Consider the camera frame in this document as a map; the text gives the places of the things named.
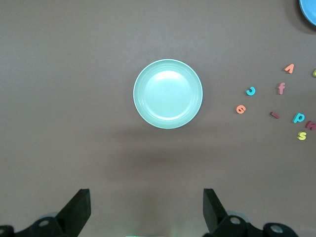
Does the brown table cover sheet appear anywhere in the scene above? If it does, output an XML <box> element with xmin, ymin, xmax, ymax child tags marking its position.
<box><xmin>0</xmin><ymin>0</ymin><xmax>316</xmax><ymax>237</ymax></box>

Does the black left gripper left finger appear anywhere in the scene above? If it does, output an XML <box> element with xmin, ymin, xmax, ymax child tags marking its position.
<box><xmin>14</xmin><ymin>189</ymin><xmax>91</xmax><ymax>237</ymax></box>

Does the teal foam letter p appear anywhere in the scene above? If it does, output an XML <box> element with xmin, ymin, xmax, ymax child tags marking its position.
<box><xmin>292</xmin><ymin>112</ymin><xmax>306</xmax><ymax>124</ymax></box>

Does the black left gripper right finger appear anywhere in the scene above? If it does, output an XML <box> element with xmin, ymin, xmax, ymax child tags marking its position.
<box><xmin>202</xmin><ymin>189</ymin><xmax>266</xmax><ymax>237</ymax></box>

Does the mint green plate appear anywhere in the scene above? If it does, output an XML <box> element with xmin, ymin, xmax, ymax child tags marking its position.
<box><xmin>133</xmin><ymin>59</ymin><xmax>204</xmax><ymax>130</ymax></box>

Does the blue plate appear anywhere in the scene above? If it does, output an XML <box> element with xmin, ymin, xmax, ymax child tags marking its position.
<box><xmin>298</xmin><ymin>0</ymin><xmax>316</xmax><ymax>26</ymax></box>

